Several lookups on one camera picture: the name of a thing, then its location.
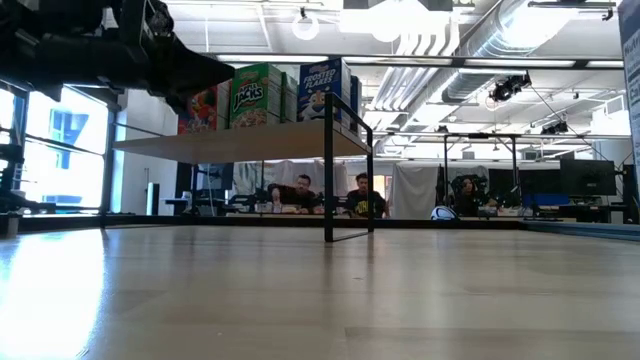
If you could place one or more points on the small black spotlight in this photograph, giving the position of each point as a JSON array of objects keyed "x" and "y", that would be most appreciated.
[{"x": 560, "y": 126}]

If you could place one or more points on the red Froot Loops cereal box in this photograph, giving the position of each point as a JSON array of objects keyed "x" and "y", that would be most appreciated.
[{"x": 200, "y": 116}]

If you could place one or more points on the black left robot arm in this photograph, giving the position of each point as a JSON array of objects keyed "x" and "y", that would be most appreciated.
[{"x": 65, "y": 55}]

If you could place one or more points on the large black spotlight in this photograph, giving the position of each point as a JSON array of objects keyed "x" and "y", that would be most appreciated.
[{"x": 505, "y": 90}]

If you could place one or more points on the person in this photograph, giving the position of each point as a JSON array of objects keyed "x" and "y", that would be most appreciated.
[
  {"x": 360, "y": 200},
  {"x": 470, "y": 196},
  {"x": 297, "y": 195}
]

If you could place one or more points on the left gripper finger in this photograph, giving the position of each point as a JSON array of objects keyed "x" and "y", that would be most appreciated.
[{"x": 200, "y": 75}]

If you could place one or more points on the black monitor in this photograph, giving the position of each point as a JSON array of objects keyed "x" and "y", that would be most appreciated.
[{"x": 587, "y": 177}]

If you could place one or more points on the black overhead beam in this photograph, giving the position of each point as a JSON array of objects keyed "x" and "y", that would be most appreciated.
[{"x": 450, "y": 62}]

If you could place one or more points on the black metal gantry frame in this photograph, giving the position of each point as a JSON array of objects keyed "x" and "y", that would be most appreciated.
[{"x": 446, "y": 165}]

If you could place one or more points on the wooden shelf with black frame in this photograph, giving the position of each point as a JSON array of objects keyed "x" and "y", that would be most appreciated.
[{"x": 240, "y": 142}]

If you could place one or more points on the blue table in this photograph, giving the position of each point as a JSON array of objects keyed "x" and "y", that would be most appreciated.
[{"x": 547, "y": 200}]

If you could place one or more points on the silver air duct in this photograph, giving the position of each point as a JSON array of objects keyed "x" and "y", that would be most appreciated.
[{"x": 470, "y": 87}]

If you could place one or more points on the white and blue ball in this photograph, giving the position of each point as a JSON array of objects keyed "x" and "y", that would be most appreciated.
[{"x": 443, "y": 214}]

